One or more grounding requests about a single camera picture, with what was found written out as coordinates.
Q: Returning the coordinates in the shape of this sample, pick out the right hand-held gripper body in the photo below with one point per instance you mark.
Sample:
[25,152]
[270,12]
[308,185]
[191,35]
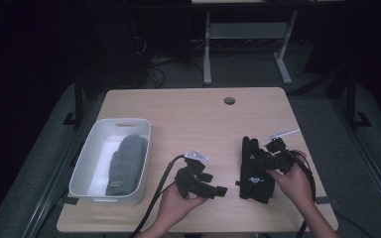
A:
[279,158]

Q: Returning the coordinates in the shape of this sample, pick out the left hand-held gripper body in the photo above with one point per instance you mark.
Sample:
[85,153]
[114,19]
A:
[188,178]

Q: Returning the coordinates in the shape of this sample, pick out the black glove with white mark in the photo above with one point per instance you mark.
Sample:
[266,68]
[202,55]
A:
[256,185]

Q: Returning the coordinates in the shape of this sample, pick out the grey mitten with label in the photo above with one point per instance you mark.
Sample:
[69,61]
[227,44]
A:
[127,165]

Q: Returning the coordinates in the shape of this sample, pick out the white plastic bin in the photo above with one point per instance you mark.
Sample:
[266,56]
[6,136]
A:
[92,165]

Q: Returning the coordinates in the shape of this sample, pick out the person's left hand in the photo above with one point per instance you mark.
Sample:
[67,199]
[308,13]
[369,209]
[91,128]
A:
[175,205]

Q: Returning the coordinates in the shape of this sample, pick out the person's right hand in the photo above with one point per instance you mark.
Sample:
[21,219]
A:
[296,185]

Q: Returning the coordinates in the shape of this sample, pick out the black metal stand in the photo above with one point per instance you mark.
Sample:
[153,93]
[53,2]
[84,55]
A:
[351,99]
[78,99]

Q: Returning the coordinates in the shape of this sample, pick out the metal floor rail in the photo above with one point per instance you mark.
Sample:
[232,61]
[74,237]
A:
[51,188]
[370,165]

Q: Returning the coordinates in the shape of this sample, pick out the white metal desk frame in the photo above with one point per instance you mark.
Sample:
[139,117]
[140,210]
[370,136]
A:
[244,30]

